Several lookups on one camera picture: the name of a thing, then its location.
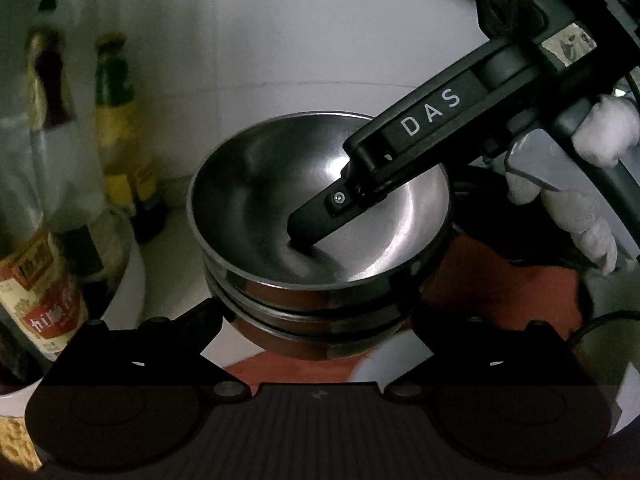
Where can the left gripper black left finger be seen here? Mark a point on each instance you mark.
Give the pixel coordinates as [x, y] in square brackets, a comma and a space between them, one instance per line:
[177, 346]

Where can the floral white plate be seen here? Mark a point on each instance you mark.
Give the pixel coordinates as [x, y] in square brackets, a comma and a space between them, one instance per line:
[382, 364]

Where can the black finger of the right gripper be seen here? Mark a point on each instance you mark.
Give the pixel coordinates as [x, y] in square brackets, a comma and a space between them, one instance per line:
[421, 112]
[329, 212]

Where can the dark oil bottle yellow label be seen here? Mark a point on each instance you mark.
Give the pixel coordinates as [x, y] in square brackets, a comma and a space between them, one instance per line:
[126, 159]

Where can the clear vinegar bottle cream label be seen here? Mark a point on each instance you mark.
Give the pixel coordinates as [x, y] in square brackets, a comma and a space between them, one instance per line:
[45, 209]

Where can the yellow chenille mat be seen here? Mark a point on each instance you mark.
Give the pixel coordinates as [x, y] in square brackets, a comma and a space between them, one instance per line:
[16, 445]

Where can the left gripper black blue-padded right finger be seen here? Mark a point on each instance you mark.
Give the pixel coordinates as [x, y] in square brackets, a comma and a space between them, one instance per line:
[453, 333]

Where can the white gloved right hand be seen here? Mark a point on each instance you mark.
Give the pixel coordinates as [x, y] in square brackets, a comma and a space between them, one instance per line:
[537, 167]

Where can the rust red cloth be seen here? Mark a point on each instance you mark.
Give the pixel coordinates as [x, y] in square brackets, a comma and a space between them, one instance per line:
[473, 284]

